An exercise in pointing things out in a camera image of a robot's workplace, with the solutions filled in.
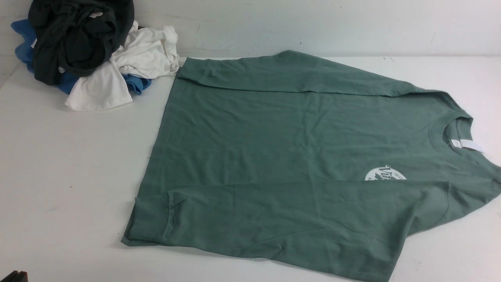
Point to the dark object at corner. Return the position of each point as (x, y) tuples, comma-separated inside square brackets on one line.
[(16, 276)]

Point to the white crumpled garment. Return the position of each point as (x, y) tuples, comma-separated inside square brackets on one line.
[(147, 53)]

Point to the blue crumpled garment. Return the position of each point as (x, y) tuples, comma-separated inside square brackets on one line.
[(24, 52)]

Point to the green long sleeve shirt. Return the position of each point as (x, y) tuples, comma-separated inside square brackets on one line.
[(308, 162)]

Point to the dark green crumpled garment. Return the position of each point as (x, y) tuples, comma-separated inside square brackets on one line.
[(77, 35)]

